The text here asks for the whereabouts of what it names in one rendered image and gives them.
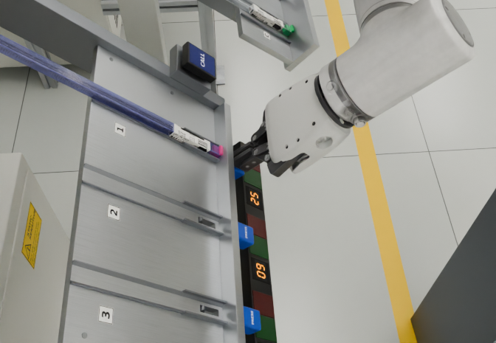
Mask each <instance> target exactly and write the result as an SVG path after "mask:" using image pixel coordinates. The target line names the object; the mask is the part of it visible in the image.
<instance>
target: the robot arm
mask: <svg viewBox="0 0 496 343"><path fill-rule="evenodd" d="M354 7H355V12H356V19H357V23H358V27H359V33H360V37H359V40H358V41H357V42H356V43H355V44H354V45H353V46H352V47H351V48H350V49H348V50H347V51H345V52H344V53H342V54H341V55H340V56H338V57H337V58H335V59H333V61H331V62H330V63H328V64H326V65H325V66H324V67H323V68H322V69H321V70H320V72H318V73H316V74H313V75H311V76H309V77H307V78H305V79H303V80H301V81H299V82H297V83H295V84H294V85H292V86H290V87H288V88H287V89H285V90H284V91H282V92H281V93H280V94H278V95H277V96H275V97H274V98H273V99H271V100H270V101H269V102H268V103H267V104H266V108H265V110H264V111H263V121H262V123H261V126H260V128H259V129H258V130H257V131H256V132H255V133H254V134H253V135H252V136H251V141H249V142H248V143H246V144H245V145H243V146H241V147H240V148H239V149H237V150H235V151H234V152H233V158H234V167H237V168H238V169H240V170H243V171H244V172H248V171H250V170H251V169H253V168H254V167H256V166H258V165H259V164H261V163H262V162H266V163H267V167H268V169H269V172H270V174H272V175H273V176H276V177H280V176H281V175H282V174H283V173H285V172H286V171H287V170H288V169H289V168H290V169H291V171H292V172H293V173H294V174H296V173H299V172H301V171H303V170H305V169H306V168H308V167H310V166H311V165H313V164H314V163H315V162H317V161H319V160H320V159H321V158H323V157H324V156H325V155H327V154H328V153H330V152H331V151H332V150H333V149H335V148H336V147H337V146H338V145H339V144H340V143H341V142H343V141H344V140H345V139H346V138H347V137H348V136H349V134H350V133H351V127H353V126H354V125H355V127H357V128H361V127H363V126H365V124H366V122H368V121H370V120H372V119H373V118H375V117H377V116H379V115H380V114H382V113H384V112H385V111H387V110H388V109H390V108H392V107H394V106H395V105H397V104H399V103H400V102H402V101H403V100H406V99H407V98H408V97H410V96H412V95H414V94H415V93H417V92H418V91H421V90H422V89H424V88H426V87H427V86H429V85H430V84H432V83H434V82H435V81H437V80H439V79H441V78H442V77H444V76H445V75H448V74H449V73H450V72H452V71H454V70H456V69H457V68H459V67H461V66H463V65H464V64H465V63H468V62H469V61H471V60H472V59H473V58H474V57H475V53H476V51H475V44H474V41H473V39H472V36H471V34H470V32H469V30H468V28H467V26H466V25H465V23H464V21H463V19H462V17H461V16H460V15H459V14H458V12H457V11H456V9H455V8H454V7H453V6H452V5H451V4H450V3H449V1H448V0H354ZM268 152H269V153H268Z"/></svg>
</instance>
